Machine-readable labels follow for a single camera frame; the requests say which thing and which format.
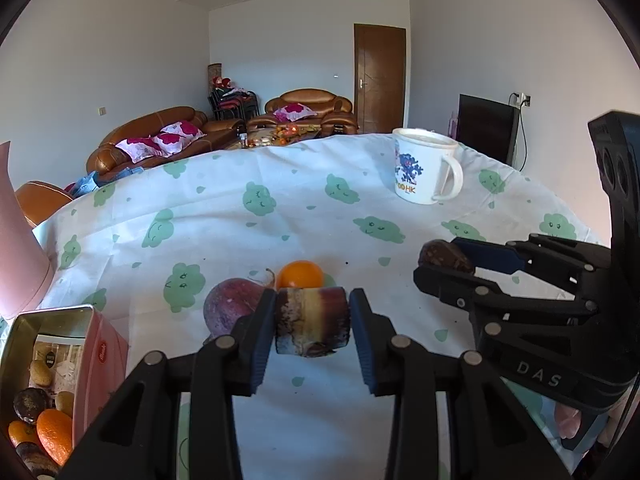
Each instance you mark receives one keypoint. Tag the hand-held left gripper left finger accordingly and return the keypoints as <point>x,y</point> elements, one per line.
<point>262,360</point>

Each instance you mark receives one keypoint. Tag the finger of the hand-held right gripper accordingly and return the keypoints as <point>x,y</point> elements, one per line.
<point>492,257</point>
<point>450,287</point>

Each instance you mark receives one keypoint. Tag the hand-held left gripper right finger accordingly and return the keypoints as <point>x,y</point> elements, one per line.
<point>365,360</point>

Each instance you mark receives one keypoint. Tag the dark brown wrinkled fruit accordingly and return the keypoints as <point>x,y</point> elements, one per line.
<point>442,256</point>
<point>37,460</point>

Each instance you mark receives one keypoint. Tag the pink metal tin box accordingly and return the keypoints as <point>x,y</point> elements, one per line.
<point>100,360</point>

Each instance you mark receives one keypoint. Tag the tan oval fruit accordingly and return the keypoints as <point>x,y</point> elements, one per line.
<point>65,404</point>

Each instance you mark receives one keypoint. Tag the large orange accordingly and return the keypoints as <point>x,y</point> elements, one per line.
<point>55,435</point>

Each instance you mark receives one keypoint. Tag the small tan round fruit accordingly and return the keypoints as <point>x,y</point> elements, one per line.
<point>41,372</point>

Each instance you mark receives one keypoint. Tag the brown kiwi fruit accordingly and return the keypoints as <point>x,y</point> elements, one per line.
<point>31,404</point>

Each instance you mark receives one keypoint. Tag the small orange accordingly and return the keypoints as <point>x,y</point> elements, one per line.
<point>300,275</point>
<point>22,433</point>

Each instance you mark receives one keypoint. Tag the person's right hand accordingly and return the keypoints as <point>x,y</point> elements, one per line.
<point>567,422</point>

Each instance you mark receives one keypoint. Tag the round purple fruit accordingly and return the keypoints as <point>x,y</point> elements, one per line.
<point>230,307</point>

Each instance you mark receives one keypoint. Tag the white printed mug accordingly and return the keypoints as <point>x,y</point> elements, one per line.
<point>420,170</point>

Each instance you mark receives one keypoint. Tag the black television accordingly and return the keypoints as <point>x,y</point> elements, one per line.
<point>487,127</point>

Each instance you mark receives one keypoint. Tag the white green-patterned tablecloth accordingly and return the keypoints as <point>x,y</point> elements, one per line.
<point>300,220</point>

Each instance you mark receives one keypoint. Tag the brown wooden door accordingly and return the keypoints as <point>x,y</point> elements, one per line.
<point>380,80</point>

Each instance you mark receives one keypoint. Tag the brown leather armchair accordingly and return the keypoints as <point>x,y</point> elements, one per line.
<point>330,105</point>
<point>42,202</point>

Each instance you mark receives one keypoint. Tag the cluttered coffee table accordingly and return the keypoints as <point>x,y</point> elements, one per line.
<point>280,135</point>

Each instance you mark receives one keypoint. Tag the pink flowered pillow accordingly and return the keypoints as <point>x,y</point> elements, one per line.
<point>294,111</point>
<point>177,136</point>
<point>137,149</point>

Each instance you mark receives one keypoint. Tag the blue clothing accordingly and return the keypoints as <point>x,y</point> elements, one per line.
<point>92,183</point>

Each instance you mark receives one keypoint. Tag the stacked black chairs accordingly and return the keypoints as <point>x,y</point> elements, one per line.
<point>235,105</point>

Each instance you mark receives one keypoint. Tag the long brown leather sofa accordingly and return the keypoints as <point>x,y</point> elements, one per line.
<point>150,127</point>

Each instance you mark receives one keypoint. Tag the pink electric kettle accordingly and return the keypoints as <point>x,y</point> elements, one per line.
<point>20,250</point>

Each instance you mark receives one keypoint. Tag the red plush toy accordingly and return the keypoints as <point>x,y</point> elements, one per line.
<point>222,81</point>

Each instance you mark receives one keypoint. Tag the tall brown floor vase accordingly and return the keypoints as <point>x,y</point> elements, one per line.
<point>215,72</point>

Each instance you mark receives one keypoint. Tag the wall socket with plug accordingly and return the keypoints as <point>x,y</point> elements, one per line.
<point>521,99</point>

